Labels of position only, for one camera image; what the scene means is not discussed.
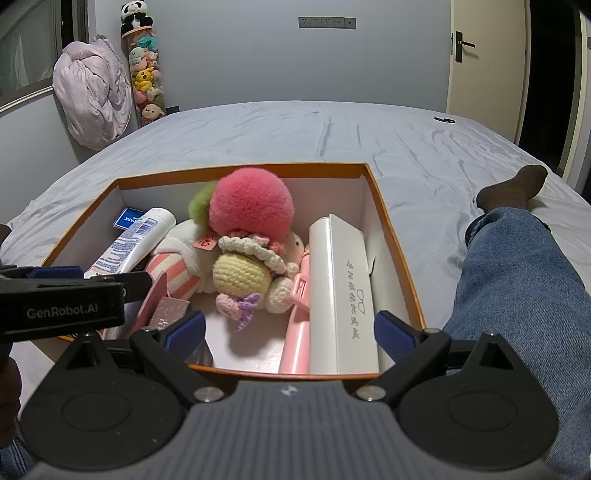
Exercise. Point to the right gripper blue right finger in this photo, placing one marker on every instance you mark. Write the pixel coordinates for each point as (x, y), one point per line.
(394, 336)

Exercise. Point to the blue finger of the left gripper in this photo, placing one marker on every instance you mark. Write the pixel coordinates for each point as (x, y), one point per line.
(59, 272)
(135, 285)

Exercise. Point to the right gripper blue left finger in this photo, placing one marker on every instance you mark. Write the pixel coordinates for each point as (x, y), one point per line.
(185, 338)

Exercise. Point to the white blue cream tube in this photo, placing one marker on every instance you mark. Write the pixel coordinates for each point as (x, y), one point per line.
(134, 244)

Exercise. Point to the white striped plush toy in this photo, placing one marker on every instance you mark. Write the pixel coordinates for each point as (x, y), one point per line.
(186, 257)

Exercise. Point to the long white glasses box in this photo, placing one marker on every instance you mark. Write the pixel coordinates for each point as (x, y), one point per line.
(341, 313)

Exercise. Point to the yellow crochet doll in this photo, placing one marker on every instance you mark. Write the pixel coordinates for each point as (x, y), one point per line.
(255, 274)

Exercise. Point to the pink folding phone holder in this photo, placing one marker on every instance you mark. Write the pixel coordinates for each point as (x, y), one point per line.
(296, 348)

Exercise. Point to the pink fluffy peach plush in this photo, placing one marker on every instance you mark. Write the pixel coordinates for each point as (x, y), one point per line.
(250, 200)

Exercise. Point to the pink card pack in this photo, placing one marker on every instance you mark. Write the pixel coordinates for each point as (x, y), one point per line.
(158, 310)

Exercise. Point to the left hand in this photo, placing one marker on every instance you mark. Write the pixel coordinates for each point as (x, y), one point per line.
(11, 388)

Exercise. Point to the blue small box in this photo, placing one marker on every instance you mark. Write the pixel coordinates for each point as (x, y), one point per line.
(127, 218)

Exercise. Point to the right leg in jeans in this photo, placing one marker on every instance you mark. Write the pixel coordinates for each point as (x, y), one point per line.
(516, 281)

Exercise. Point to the leg in jeans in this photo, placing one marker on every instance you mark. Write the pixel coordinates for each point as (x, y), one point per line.
(516, 281)
(16, 460)

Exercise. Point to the left leg in jeans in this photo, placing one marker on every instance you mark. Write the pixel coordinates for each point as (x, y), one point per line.
(16, 460)

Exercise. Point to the orange white storage box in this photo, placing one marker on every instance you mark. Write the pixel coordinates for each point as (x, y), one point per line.
(349, 191)

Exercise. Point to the grey bed sheet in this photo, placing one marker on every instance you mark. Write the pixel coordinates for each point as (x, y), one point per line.
(428, 173)

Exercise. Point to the pink quilted jacket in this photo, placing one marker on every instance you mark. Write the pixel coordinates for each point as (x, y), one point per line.
(90, 83)

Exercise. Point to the hanging plush toy organiser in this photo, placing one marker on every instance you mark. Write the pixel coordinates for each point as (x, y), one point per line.
(141, 48)

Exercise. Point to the panda plush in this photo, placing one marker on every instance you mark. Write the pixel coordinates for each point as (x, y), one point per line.
(134, 14)

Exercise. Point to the cream door with handle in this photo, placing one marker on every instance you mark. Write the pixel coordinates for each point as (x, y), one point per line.
(489, 63)

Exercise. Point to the wall socket strip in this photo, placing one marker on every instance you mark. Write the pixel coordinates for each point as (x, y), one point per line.
(326, 22)

